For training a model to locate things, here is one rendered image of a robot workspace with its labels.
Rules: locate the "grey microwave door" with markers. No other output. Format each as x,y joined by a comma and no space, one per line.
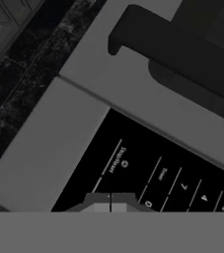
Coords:
116,85

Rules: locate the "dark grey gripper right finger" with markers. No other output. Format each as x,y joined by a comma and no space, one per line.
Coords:
125,201

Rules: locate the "grey microwave oven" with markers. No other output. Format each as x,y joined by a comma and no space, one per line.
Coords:
44,148

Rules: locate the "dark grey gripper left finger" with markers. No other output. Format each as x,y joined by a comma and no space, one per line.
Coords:
96,201

